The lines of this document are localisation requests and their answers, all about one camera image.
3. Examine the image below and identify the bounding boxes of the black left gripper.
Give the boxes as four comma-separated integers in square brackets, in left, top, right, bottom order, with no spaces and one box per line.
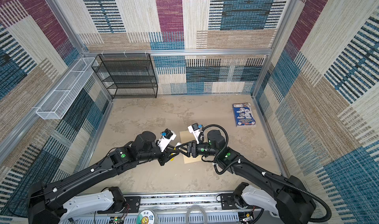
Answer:
[138,140,180,166]

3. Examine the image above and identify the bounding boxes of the yellow glue stick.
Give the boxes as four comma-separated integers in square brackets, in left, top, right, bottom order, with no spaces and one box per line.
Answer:
[168,143,181,161]

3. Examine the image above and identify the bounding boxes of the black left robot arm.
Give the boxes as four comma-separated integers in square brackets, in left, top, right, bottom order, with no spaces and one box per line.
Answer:
[22,129,177,224]

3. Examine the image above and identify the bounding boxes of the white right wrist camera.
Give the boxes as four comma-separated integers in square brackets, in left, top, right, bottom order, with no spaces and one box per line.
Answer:
[188,123,204,144]

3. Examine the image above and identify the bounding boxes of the manila paper envelope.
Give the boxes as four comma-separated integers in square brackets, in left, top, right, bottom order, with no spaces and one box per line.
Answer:
[180,131,201,164]

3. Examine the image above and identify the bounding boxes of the white wire mesh basket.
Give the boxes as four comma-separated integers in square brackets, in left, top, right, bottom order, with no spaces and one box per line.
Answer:
[36,58,95,120]

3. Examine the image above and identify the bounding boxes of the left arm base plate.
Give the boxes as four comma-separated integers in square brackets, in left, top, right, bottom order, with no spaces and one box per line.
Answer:
[97,196,141,215]

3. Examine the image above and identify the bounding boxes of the black wire mesh shelf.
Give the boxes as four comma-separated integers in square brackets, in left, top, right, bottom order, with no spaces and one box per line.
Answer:
[91,53,159,100]

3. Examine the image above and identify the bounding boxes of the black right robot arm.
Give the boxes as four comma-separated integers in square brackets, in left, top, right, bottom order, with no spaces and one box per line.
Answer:
[175,123,332,224]

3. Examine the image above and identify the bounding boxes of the clear plastic tube loop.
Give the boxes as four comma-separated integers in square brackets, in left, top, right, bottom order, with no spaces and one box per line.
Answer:
[185,205,208,224]

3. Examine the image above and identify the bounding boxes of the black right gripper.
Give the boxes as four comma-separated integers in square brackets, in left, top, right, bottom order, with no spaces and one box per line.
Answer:
[176,139,218,158]

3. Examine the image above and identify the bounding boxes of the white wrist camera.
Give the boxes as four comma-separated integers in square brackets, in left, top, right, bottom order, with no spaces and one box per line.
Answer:
[157,129,177,152]
[188,123,204,144]

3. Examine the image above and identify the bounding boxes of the blue comic paperback book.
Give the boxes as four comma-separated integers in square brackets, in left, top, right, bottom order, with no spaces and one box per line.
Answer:
[233,103,256,127]

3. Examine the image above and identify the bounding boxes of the round green sticker tape roll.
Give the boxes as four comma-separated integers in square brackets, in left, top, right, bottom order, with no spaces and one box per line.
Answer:
[136,210,159,224]

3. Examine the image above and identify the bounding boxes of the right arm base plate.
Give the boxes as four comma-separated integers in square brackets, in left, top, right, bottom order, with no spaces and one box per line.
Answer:
[216,193,261,211]

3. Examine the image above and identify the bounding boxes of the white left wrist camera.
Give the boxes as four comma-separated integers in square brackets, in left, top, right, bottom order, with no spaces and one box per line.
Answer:
[157,129,177,152]

